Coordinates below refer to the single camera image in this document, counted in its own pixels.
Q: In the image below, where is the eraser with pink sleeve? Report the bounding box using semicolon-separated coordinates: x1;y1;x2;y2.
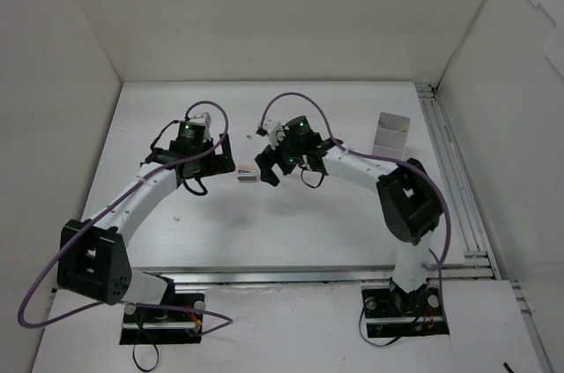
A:
236;166;260;183

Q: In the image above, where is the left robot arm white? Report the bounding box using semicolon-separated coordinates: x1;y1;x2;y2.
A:
57;113;235;320

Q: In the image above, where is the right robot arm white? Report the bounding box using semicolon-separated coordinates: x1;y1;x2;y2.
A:
255;116;443;313

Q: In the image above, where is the clear divided organizer container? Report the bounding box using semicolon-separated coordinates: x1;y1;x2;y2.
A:
372;112;411;160

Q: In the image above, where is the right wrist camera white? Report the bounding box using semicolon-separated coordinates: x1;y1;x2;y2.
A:
256;117;286;150

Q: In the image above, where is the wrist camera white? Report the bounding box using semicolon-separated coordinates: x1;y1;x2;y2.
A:
184;112;212;133
256;117;286;150

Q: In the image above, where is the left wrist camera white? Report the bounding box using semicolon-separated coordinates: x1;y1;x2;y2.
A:
184;112;212;133

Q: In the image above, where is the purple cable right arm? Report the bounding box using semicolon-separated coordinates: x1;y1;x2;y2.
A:
259;92;451;295

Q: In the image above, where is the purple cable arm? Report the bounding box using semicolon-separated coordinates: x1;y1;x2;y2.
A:
17;100;234;336
259;92;451;295

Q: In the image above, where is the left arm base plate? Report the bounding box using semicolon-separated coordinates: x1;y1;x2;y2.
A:
119;308;204;346

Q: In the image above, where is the black cable right base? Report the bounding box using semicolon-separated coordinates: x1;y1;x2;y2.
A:
356;302;424;345

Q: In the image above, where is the black cable base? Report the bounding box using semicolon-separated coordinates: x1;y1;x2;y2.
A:
356;302;424;345
131;324;160;369

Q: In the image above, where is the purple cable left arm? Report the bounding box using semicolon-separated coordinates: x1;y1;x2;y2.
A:
17;100;234;336

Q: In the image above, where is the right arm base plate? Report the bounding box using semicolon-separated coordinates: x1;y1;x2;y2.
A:
359;286;449;347

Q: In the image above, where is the black cable left base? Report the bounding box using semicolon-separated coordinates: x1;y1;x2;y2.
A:
131;324;160;369

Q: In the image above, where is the aluminium rail frame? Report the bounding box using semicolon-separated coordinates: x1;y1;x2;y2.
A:
65;81;556;373

